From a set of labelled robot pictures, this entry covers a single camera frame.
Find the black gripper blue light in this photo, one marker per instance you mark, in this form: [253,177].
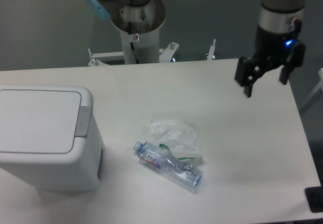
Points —
[274,46]

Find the white push-lid trash can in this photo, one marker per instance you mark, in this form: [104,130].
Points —
[50,138]

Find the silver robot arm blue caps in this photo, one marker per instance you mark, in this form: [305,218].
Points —
[142,16]

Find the crumpled clear plastic bag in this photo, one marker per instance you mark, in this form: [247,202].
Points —
[180,138]

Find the black clamp at table corner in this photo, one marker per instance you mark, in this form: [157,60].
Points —
[314,198]

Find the crushed clear plastic bottle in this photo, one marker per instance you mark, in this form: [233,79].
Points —
[162,158]

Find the white frame at right edge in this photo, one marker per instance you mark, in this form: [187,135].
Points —
[313,96]

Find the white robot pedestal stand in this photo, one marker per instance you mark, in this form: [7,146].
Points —
[138,48]

